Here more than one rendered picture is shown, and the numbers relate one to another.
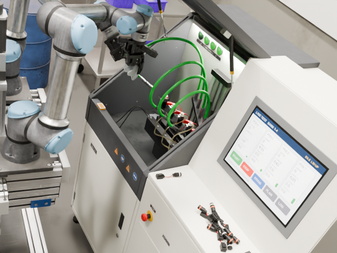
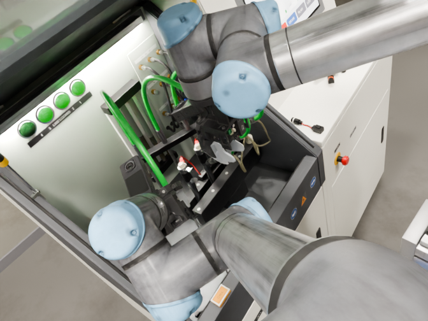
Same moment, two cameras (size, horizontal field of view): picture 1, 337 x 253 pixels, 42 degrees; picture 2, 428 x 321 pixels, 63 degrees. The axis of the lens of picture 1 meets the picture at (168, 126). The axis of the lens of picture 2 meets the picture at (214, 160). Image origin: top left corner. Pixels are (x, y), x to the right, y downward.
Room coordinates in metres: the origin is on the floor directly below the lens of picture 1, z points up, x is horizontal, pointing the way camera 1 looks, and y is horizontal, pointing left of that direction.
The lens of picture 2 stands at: (1.86, 0.80, 1.81)
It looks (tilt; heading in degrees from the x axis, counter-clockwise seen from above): 43 degrees down; 272
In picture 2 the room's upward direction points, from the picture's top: 23 degrees counter-clockwise
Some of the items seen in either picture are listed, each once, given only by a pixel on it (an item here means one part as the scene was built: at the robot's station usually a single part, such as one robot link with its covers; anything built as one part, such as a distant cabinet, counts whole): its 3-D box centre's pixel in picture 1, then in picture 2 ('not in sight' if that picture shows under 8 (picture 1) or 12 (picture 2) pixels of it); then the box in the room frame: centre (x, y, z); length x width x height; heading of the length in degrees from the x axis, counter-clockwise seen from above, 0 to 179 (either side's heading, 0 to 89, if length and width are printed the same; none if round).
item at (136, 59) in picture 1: (134, 51); (216, 114); (1.84, 0.24, 1.40); 0.09 x 0.08 x 0.12; 130
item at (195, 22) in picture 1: (222, 43); (75, 69); (2.15, -0.15, 1.43); 0.54 x 0.03 x 0.02; 40
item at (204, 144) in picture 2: not in sight; (209, 140); (1.87, 0.24, 1.34); 0.05 x 0.02 x 0.09; 40
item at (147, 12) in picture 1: (142, 18); (188, 42); (1.84, 0.24, 1.56); 0.09 x 0.08 x 0.11; 160
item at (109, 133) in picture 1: (116, 143); (268, 243); (1.83, 0.24, 0.87); 0.62 x 0.04 x 0.16; 40
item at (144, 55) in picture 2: not in sight; (162, 83); (1.96, -0.30, 1.20); 0.13 x 0.03 x 0.31; 40
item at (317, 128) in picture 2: (168, 175); (306, 124); (1.55, -0.06, 0.99); 0.12 x 0.02 x 0.02; 121
